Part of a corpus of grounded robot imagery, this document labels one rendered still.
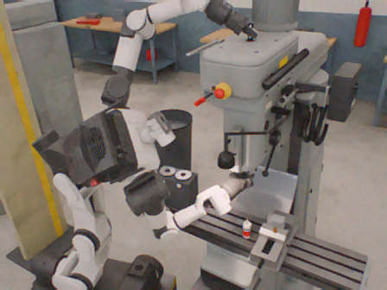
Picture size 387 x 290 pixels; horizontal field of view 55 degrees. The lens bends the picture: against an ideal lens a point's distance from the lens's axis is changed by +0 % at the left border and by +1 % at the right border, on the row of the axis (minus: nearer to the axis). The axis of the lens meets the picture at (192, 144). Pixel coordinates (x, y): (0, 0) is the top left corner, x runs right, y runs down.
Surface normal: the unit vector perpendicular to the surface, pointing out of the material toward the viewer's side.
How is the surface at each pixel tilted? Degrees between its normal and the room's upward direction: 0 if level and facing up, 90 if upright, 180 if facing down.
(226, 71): 90
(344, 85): 90
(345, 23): 90
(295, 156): 90
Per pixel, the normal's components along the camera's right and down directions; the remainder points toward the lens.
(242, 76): -0.44, 0.47
